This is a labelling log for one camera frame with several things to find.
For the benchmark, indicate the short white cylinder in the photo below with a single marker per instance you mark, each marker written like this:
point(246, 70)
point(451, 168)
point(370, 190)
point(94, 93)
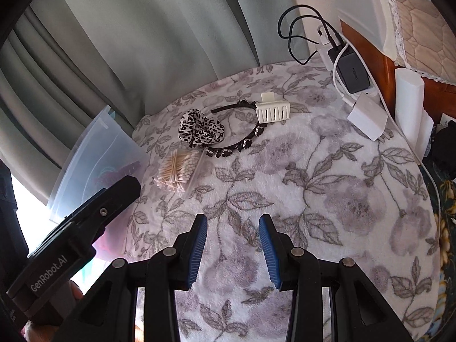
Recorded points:
point(425, 131)

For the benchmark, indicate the white headboard panel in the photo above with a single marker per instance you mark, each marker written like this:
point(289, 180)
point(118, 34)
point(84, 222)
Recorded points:
point(356, 7)

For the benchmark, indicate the clear plastic storage bin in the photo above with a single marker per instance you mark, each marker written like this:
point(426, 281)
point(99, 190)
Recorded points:
point(103, 142)

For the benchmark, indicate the dark floral bedsheet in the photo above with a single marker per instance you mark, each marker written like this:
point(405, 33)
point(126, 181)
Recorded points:
point(447, 221)

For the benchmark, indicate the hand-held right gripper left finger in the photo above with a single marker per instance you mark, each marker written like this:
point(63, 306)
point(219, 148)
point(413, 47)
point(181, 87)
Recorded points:
point(197, 253)

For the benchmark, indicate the bag of cotton swabs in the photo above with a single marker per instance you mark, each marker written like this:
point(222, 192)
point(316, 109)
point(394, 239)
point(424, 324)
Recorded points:
point(174, 171)

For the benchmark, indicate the cream claw clip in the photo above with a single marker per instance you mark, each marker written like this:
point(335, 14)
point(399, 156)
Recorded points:
point(272, 112)

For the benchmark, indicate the green curtain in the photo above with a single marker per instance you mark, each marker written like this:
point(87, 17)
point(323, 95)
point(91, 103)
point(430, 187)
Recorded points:
point(178, 25)

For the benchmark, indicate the floral fleece blanket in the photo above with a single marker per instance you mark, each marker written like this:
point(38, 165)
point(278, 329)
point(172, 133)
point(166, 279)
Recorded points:
point(320, 185)

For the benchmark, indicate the leopard print bow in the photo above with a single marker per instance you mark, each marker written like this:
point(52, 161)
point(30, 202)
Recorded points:
point(199, 128)

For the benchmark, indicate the small white charger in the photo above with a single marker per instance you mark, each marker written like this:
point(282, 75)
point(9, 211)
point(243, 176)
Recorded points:
point(326, 55)

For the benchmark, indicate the large white charger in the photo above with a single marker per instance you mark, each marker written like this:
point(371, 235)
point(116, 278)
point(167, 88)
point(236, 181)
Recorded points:
point(368, 115)

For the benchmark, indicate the quilted lace cover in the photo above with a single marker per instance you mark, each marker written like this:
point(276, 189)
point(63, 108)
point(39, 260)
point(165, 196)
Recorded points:
point(420, 35)

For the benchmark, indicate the black charger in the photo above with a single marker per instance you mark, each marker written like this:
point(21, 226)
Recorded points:
point(352, 73)

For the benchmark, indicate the black flower headband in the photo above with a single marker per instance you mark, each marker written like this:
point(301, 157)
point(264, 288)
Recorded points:
point(231, 151)

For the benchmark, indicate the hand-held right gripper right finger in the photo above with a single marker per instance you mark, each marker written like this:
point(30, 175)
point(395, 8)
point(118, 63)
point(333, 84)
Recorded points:
point(270, 253)

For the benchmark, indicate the person's left hand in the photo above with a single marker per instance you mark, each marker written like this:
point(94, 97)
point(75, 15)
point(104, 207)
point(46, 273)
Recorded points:
point(76, 292)

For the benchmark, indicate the black pouch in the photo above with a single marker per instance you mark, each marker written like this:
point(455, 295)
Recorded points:
point(443, 142)

